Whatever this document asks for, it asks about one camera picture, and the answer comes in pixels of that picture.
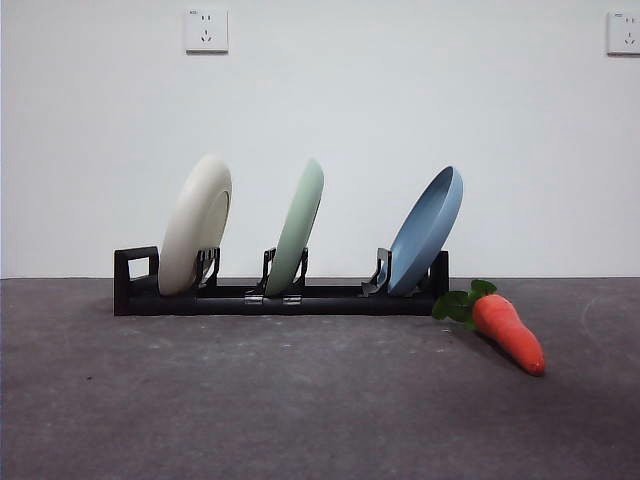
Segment blue plate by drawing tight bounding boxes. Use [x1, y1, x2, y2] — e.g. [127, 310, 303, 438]
[387, 165, 465, 296]

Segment white wall socket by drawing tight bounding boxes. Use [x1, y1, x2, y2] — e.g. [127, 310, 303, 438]
[606, 10, 640, 56]
[185, 8, 230, 54]

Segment cream white plate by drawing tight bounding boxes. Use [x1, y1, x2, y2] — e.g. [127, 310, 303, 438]
[158, 153, 234, 296]

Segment black plate rack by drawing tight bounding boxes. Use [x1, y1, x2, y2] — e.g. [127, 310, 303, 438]
[113, 244, 450, 317]

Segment light green plate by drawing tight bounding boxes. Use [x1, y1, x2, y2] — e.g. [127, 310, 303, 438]
[263, 157, 325, 298]

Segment orange toy carrot green leaves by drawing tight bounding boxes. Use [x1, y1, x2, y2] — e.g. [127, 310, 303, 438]
[431, 279, 546, 377]

